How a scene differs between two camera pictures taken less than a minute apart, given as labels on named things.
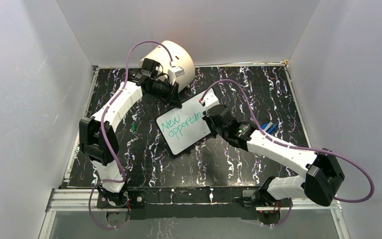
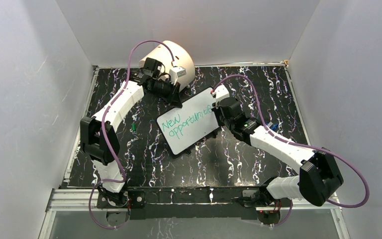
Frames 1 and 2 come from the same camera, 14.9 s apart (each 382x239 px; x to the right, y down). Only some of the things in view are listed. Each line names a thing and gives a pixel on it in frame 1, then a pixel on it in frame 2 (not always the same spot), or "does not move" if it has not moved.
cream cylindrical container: x=170 y=54 does not move
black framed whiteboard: x=183 y=127 does not move
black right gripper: x=207 y=119 to x=214 y=109
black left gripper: x=175 y=101 does not move
